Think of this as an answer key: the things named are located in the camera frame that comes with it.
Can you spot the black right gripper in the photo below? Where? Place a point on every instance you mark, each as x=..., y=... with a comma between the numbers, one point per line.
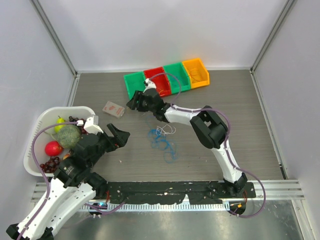
x=132, y=103

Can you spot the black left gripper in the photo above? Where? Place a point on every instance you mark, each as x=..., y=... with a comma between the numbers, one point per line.
x=122, y=137

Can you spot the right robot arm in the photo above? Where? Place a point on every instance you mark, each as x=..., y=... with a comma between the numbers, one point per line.
x=209, y=128

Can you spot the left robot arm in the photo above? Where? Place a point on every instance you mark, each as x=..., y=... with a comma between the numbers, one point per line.
x=72, y=186

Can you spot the left green bin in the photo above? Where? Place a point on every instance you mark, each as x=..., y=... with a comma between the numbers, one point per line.
x=134, y=82

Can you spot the green bin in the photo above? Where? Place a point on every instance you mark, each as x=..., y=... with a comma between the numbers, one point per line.
x=134, y=82
x=178, y=78

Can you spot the small card box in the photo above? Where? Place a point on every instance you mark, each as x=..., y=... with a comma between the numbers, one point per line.
x=114, y=109

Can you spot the red bin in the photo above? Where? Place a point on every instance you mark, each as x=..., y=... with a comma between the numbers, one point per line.
x=157, y=75

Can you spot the dark grape bunch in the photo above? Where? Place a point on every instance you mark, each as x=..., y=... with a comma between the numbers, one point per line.
x=76, y=119

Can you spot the green melon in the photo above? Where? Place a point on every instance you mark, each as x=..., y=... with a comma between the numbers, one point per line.
x=68, y=136

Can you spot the small peach fruit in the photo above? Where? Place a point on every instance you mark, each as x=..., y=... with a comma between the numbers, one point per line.
x=66, y=156

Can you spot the right green bin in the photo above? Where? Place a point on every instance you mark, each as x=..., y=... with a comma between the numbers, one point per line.
x=178, y=78

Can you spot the green pear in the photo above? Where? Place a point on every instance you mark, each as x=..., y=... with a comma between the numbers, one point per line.
x=60, y=124

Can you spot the red apple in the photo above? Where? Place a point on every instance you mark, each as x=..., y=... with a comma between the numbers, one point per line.
x=53, y=149

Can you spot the orange bin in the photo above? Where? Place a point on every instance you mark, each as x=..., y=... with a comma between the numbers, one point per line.
x=197, y=72

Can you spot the red grape bunch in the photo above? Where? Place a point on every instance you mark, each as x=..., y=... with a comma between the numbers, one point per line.
x=51, y=165

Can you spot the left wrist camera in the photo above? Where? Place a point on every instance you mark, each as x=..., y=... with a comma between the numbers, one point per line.
x=90, y=125

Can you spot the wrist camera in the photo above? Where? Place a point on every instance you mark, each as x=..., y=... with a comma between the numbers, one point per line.
x=149, y=84
x=90, y=125

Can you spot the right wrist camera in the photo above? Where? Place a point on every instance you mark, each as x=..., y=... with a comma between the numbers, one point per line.
x=149, y=84

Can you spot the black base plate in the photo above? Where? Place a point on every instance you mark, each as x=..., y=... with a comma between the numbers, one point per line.
x=172, y=192

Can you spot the white cable duct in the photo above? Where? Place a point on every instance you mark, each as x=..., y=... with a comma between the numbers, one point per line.
x=183, y=207

